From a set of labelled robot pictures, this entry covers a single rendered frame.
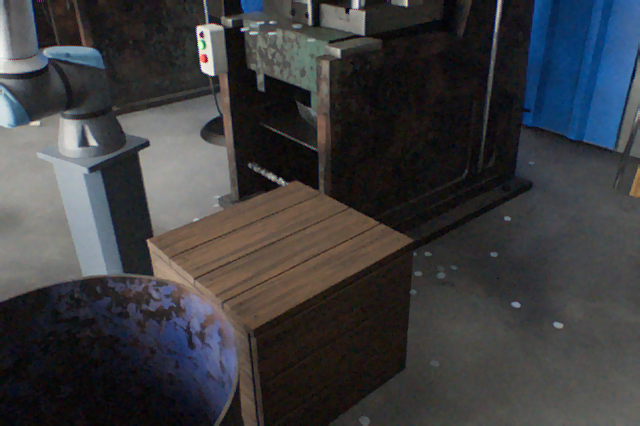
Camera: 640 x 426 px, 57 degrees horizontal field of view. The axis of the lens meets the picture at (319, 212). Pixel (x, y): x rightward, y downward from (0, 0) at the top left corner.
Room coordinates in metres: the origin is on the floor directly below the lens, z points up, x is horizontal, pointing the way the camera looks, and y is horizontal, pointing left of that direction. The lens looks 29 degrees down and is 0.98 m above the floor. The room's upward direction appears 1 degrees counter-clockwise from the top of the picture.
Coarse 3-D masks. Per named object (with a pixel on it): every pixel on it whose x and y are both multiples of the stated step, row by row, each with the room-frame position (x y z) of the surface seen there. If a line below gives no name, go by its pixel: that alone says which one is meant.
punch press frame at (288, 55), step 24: (456, 0) 1.79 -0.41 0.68; (264, 24) 1.68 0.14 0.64; (288, 24) 1.66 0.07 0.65; (432, 24) 1.70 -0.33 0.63; (264, 48) 1.68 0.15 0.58; (288, 48) 1.59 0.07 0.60; (312, 48) 1.51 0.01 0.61; (264, 72) 1.69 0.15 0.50; (288, 72) 1.59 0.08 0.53; (312, 72) 1.51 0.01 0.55; (312, 96) 1.52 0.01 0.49; (264, 168) 1.72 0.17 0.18
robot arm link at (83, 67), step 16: (48, 48) 1.29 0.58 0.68; (64, 48) 1.30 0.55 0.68; (80, 48) 1.31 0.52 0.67; (64, 64) 1.24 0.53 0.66; (80, 64) 1.25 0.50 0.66; (96, 64) 1.28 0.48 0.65; (64, 80) 1.21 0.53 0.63; (80, 80) 1.24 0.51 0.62; (96, 80) 1.27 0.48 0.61; (80, 96) 1.23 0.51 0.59; (96, 96) 1.26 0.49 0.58; (64, 112) 1.24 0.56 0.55; (80, 112) 1.24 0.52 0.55
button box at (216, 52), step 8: (208, 24) 1.77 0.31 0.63; (208, 32) 1.70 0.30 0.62; (216, 32) 1.71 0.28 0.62; (208, 40) 1.71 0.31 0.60; (216, 40) 1.71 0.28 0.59; (224, 40) 1.73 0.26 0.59; (208, 48) 1.71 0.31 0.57; (216, 48) 1.71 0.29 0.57; (224, 48) 1.73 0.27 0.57; (208, 56) 1.71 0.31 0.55; (216, 56) 1.71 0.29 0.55; (224, 56) 1.72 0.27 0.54; (208, 64) 1.72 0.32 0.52; (216, 64) 1.71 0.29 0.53; (224, 64) 1.72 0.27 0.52; (208, 72) 1.72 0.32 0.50; (216, 72) 1.70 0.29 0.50; (224, 72) 1.72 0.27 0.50; (216, 104) 1.77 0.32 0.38
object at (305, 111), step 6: (300, 90) 1.83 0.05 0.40; (306, 90) 1.85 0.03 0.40; (294, 96) 1.75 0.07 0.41; (300, 96) 1.81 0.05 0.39; (306, 96) 1.84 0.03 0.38; (300, 102) 1.80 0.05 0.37; (306, 102) 1.83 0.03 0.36; (300, 108) 1.70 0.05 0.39; (306, 108) 1.66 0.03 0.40; (300, 114) 1.73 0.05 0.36; (306, 114) 1.67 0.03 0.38; (312, 114) 1.64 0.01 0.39; (306, 120) 1.68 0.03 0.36; (312, 120) 1.65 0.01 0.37
